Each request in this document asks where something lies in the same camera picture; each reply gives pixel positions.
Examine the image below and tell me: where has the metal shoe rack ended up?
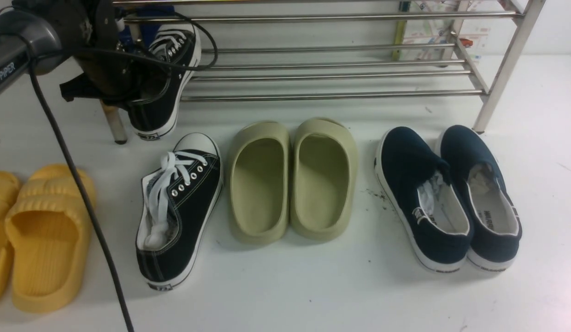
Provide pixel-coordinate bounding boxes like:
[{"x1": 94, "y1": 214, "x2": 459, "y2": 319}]
[{"x1": 114, "y1": 0, "x2": 545, "y2": 134}]

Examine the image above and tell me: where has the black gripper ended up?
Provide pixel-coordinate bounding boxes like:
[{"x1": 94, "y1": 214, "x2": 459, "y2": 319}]
[{"x1": 11, "y1": 0, "x2": 140, "y2": 108}]

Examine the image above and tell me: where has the beige foam clog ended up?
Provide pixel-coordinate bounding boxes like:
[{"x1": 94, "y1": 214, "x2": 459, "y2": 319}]
[
  {"x1": 290, "y1": 118, "x2": 359, "y2": 242},
  {"x1": 226, "y1": 121, "x2": 291, "y2": 246}
]

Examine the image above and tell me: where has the right yellow rubber slide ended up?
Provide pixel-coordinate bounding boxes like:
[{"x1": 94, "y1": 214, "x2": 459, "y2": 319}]
[{"x1": 5, "y1": 164, "x2": 92, "y2": 314}]

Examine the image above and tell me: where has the black cable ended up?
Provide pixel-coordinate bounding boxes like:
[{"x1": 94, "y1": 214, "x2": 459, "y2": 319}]
[{"x1": 0, "y1": 9, "x2": 219, "y2": 332}]

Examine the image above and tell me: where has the black lace-up canvas sneaker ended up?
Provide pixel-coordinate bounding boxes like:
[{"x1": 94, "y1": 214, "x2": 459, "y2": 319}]
[
  {"x1": 129, "y1": 24, "x2": 201, "y2": 141},
  {"x1": 135, "y1": 133, "x2": 224, "y2": 291}
]

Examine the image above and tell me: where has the right navy canvas slip-on shoe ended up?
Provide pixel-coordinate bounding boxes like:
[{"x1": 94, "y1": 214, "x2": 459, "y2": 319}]
[{"x1": 435, "y1": 125, "x2": 523, "y2": 273}]

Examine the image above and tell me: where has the blue object behind rack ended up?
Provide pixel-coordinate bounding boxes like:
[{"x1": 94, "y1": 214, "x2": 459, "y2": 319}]
[{"x1": 119, "y1": 5, "x2": 175, "y2": 49}]

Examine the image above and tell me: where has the left navy canvas slip-on shoe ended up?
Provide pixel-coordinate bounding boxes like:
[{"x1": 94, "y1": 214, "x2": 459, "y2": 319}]
[{"x1": 374, "y1": 126, "x2": 473, "y2": 274}]

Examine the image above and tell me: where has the yellow rubber slide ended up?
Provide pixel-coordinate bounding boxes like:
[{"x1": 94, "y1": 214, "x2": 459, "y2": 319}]
[
  {"x1": 5, "y1": 164, "x2": 92, "y2": 314},
  {"x1": 0, "y1": 172, "x2": 22, "y2": 298}
]

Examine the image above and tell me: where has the right beige foam clog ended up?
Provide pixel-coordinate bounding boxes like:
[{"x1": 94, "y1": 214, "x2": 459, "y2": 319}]
[{"x1": 290, "y1": 118, "x2": 359, "y2": 242}]

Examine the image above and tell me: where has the left yellow rubber slide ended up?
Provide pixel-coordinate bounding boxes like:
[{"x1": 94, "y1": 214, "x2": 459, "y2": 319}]
[{"x1": 0, "y1": 172, "x2": 22, "y2": 298}]

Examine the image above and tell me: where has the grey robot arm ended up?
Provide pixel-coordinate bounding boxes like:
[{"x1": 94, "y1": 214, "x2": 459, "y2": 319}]
[{"x1": 0, "y1": 0, "x2": 138, "y2": 107}]

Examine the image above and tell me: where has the navy canvas slip-on shoe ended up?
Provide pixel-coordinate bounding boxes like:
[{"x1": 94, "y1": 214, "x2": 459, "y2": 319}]
[
  {"x1": 374, "y1": 126, "x2": 473, "y2": 274},
  {"x1": 435, "y1": 125, "x2": 523, "y2": 273}
]

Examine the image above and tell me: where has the colourful box behind rack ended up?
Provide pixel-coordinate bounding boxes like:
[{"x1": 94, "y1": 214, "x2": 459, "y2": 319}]
[{"x1": 391, "y1": 0, "x2": 496, "y2": 63}]

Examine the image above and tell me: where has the left beige foam clog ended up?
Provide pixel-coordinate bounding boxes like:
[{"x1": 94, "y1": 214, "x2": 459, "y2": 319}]
[{"x1": 226, "y1": 121, "x2": 291, "y2": 246}]

